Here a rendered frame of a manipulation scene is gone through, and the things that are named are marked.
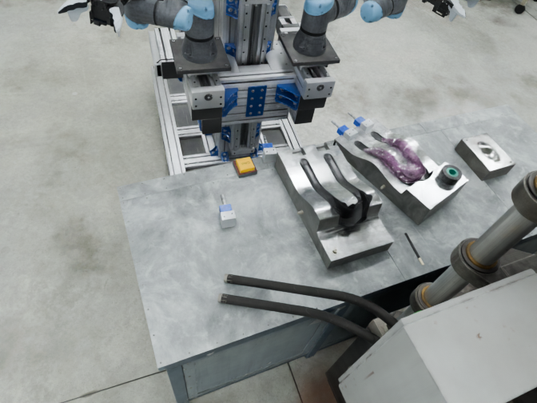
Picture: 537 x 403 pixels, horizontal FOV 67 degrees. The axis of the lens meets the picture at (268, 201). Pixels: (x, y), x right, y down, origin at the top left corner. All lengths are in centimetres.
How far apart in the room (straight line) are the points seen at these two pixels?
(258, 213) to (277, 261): 22
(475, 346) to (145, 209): 118
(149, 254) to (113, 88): 209
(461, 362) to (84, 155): 257
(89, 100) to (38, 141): 49
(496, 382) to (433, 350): 10
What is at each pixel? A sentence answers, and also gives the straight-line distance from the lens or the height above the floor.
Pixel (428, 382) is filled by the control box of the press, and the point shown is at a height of 145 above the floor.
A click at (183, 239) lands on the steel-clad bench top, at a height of 80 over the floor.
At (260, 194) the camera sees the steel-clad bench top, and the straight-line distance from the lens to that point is 160.
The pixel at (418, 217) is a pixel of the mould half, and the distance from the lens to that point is 169.
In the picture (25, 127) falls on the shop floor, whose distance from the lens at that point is 320.
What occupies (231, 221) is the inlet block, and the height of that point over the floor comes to 83.
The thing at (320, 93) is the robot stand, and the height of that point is 93.
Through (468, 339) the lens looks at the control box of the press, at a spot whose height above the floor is 147.
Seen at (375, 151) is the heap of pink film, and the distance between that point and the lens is 174.
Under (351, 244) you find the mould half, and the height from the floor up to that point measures 86.
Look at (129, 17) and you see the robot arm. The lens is 149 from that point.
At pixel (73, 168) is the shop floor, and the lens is 285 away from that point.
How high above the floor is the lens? 206
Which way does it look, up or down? 53 degrees down
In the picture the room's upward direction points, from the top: 11 degrees clockwise
